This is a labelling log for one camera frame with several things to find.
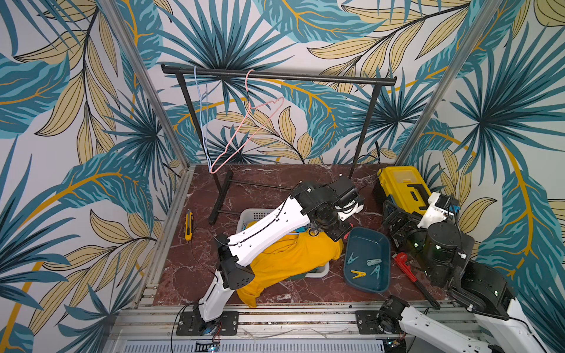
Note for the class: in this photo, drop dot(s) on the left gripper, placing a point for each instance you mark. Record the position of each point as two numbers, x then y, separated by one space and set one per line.
338 234

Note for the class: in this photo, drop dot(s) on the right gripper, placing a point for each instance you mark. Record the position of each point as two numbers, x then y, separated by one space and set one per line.
398 218

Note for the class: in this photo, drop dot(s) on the teal clothespin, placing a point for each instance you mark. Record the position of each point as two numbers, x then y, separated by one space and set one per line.
351 259
376 271

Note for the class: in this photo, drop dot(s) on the yellow t-shirt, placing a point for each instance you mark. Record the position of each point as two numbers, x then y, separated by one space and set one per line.
292 255

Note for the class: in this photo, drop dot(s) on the mint white clothespin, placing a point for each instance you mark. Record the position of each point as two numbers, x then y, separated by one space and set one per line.
373 262

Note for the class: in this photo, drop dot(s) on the yellow clothespin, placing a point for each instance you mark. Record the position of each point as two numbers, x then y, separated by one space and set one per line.
357 274

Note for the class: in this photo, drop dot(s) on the light blue wire hanger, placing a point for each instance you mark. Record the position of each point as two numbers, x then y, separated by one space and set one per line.
202 117

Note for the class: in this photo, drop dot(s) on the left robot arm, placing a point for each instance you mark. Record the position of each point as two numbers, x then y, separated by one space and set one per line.
326 207

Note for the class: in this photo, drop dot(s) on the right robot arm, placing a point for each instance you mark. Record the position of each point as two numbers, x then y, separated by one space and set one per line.
442 251

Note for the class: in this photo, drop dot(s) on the red pipe wrench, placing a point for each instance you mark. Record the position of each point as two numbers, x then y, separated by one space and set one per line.
401 260

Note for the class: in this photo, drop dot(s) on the yellow black toolbox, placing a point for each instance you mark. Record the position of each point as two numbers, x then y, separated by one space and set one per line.
404 186

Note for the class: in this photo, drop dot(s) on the dark teal plastic tray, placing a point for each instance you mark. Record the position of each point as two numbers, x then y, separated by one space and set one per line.
368 244

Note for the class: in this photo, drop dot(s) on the grey perforated plastic basket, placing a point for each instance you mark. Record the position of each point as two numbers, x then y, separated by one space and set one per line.
252 215

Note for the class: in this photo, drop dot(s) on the yellow utility knife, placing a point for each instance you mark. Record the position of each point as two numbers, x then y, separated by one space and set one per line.
189 226

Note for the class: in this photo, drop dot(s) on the black clothes rack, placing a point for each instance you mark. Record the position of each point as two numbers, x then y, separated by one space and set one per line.
223 188

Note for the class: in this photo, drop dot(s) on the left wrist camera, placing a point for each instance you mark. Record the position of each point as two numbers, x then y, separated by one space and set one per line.
347 211

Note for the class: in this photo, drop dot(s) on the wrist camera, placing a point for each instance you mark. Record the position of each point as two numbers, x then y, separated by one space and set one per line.
347 211
441 208

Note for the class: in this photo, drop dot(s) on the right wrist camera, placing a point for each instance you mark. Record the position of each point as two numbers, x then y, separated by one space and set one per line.
441 208

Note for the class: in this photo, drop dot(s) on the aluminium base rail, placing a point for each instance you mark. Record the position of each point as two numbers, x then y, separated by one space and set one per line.
268 328

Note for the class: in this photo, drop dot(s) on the left aluminium frame post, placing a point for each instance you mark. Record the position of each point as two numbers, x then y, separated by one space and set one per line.
119 27

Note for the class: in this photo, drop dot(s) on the aluminium frame post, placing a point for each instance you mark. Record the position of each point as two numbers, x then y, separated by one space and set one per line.
467 46
119 27

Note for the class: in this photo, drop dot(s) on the right aluminium frame post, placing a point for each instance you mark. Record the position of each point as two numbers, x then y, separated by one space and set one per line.
467 46

